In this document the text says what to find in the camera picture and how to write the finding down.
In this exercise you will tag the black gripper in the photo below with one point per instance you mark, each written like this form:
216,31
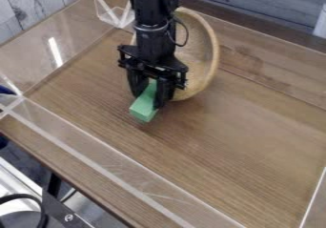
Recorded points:
140,70

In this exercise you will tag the green rectangular block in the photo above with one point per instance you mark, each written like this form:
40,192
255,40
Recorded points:
141,108

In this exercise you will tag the brown wooden bowl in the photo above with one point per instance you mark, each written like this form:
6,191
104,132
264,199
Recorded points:
199,55

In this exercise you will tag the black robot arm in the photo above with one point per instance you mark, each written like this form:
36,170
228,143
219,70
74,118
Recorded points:
149,59

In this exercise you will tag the black metal table leg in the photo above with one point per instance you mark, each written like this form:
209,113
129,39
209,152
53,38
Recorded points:
53,185

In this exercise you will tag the grey metal clamp plate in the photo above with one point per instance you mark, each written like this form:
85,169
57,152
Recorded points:
60,217

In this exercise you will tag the clear acrylic corner bracket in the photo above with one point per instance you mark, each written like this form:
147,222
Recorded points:
117,17

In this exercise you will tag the clear acrylic front wall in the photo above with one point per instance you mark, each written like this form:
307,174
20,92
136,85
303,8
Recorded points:
78,115

